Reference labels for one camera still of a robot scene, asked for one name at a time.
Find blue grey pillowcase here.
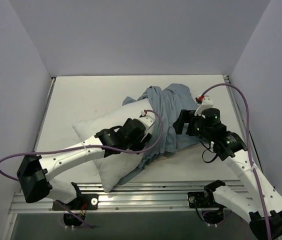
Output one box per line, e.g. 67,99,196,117
118,83,200,185

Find white pillow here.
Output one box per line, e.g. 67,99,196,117
72,98,154,193

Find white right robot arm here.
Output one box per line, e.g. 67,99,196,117
172,108,282,240

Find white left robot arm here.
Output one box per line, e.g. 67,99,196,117
17,116,155,210

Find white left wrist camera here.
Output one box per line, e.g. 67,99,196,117
138,110,155,128

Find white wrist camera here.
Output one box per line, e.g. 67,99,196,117
194,95,214,117
138,110,155,128

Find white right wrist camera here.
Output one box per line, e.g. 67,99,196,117
194,95,214,117

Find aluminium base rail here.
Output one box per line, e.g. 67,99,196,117
9,181,259,213

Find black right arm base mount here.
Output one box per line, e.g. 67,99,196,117
187,191,222,209

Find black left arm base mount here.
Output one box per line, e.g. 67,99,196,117
62,193,99,211

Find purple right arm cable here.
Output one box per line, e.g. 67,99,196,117
202,83,274,240

